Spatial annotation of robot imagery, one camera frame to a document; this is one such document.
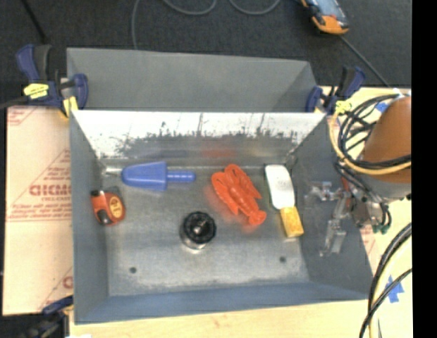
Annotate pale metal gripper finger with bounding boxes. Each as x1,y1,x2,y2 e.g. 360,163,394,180
319,218,347,257
304,181,341,204

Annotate red toy lobster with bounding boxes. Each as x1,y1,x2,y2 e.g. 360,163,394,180
210,163,268,226

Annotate grey metal bin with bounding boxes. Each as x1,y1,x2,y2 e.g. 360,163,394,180
66,46,377,325

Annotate black round knob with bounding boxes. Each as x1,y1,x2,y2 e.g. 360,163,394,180
179,211,218,246

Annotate blue cone-shaped plastic tool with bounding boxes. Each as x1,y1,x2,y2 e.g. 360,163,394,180
120,161,197,192

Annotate orange tape measure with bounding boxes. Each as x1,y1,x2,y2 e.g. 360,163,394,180
90,187,127,226

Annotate brown cardboard board red print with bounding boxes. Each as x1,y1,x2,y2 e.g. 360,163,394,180
1,106,75,316

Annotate white scraper with yellow handle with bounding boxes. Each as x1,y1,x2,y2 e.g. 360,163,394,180
264,164,305,239

